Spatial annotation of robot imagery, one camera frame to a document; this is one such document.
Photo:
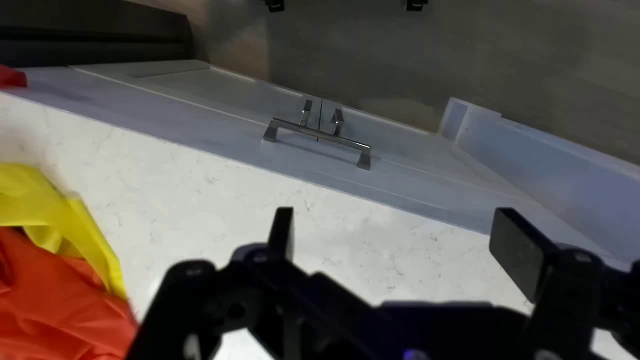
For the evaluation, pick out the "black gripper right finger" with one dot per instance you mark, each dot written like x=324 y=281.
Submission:
x=522 y=251

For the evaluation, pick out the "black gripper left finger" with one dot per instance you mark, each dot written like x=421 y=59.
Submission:
x=280 y=233

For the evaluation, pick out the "white drawer front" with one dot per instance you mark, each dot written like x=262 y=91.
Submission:
x=223 y=113

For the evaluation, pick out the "yellow plastic bag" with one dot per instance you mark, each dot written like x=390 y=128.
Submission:
x=56 y=222

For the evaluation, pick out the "red plastic bag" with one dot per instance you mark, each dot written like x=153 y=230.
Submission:
x=56 y=309

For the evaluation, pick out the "silver drawer handle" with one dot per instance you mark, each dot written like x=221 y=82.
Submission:
x=314 y=130

